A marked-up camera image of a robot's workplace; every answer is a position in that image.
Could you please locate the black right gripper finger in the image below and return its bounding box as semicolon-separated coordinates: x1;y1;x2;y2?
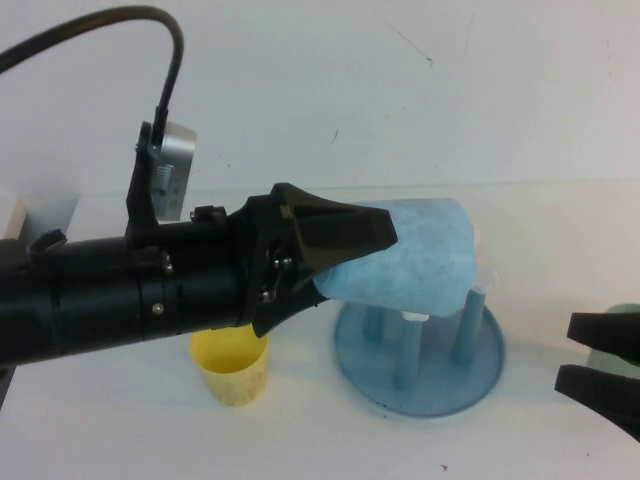
554;364;640;444
567;310;640;365

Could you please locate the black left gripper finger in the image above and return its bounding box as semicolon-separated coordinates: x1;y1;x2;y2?
295;272;326;309
282;185;399;274

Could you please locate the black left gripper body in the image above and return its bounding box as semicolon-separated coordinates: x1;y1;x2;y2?
137;183;321;341

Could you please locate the light blue plastic cup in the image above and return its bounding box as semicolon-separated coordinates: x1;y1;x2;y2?
312;196;479;319

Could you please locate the green plastic cup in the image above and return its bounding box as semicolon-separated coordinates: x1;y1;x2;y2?
587;302;640;371

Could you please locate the yellow plastic cup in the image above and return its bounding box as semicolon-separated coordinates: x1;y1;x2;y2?
189;324;270;409

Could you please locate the pink plastic cup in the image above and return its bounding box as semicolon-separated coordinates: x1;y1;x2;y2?
471;222;485;266

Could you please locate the blue cup stand with pegs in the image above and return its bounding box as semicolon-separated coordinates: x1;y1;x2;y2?
332;269;506;420

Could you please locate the beige board beside table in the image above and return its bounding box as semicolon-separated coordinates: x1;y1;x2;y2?
0;194;29;241

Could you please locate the black left camera bracket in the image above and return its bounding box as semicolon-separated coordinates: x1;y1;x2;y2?
124;121;169;241

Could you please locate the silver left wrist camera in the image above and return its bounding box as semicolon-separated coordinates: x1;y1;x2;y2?
149;121;197;221

